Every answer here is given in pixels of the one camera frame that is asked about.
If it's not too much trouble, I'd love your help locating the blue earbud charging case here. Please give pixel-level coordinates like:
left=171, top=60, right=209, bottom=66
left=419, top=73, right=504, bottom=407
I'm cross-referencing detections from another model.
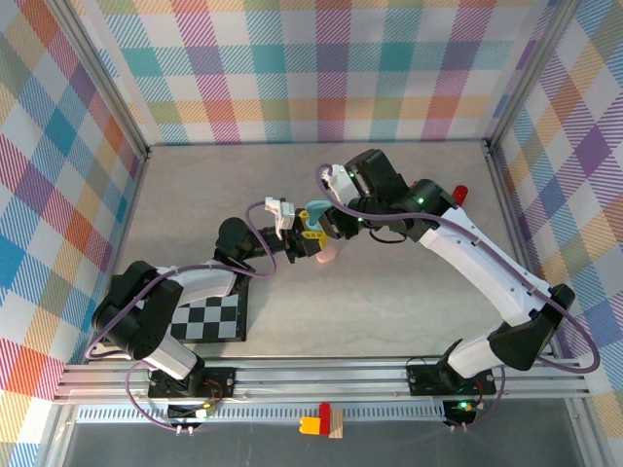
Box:
left=305, top=198, right=333, bottom=233

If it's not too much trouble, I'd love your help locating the pink earbud charging case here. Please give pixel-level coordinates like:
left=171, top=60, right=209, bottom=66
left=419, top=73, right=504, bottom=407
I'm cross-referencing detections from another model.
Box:
left=314, top=242, right=340, bottom=265

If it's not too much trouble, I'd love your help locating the black white checkerboard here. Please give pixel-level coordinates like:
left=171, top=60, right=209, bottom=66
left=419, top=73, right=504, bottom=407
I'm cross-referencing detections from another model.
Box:
left=169, top=279, right=251, bottom=345

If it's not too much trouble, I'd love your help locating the black controller board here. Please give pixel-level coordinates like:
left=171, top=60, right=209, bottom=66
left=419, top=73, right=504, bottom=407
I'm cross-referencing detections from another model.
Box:
left=441, top=398, right=479, bottom=423
left=166, top=402, right=218, bottom=423

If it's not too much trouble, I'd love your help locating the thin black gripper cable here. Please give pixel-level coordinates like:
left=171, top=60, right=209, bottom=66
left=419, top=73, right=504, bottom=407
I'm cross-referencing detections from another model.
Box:
left=368, top=227, right=409, bottom=243

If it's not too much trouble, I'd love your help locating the aluminium table side rail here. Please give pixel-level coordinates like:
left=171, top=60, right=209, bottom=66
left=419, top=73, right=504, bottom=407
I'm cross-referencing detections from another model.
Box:
left=484, top=143, right=595, bottom=395
left=36, top=145, right=153, bottom=467

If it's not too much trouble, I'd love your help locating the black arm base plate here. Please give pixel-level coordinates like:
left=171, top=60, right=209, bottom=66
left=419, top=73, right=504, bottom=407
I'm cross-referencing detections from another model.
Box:
left=405, top=357, right=498, bottom=397
left=147, top=365, right=238, bottom=399

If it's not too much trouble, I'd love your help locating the aluminium mounting rail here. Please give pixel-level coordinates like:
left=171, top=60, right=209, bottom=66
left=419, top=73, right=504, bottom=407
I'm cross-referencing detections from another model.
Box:
left=52, top=356, right=594, bottom=406

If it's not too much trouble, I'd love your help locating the white slotted cable duct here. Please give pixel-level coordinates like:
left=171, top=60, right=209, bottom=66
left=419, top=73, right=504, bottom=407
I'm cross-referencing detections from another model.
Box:
left=76, top=405, right=457, bottom=424

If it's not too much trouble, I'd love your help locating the aluminium frame post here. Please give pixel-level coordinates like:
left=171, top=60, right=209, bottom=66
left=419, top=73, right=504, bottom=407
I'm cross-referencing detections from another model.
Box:
left=46, top=0, right=152, bottom=162
left=481, top=0, right=585, bottom=155

